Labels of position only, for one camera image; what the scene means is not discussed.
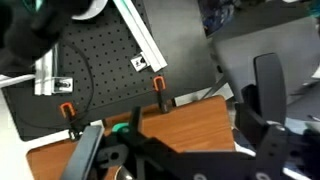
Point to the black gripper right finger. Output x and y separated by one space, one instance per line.
271 87

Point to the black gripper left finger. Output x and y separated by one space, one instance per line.
80 162

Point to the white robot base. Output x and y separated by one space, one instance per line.
95 8

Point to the orange black clamp near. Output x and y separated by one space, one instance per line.
76 126

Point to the orange black clamp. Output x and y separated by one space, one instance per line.
160 87
76 126

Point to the black office chair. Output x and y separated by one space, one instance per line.
241 30

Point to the black perforated breadboard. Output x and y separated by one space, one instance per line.
96 55

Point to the orange black clamp far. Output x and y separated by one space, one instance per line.
160 87

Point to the aluminium rail short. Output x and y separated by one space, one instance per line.
47 79

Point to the aluminium rail long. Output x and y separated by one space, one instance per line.
150 55

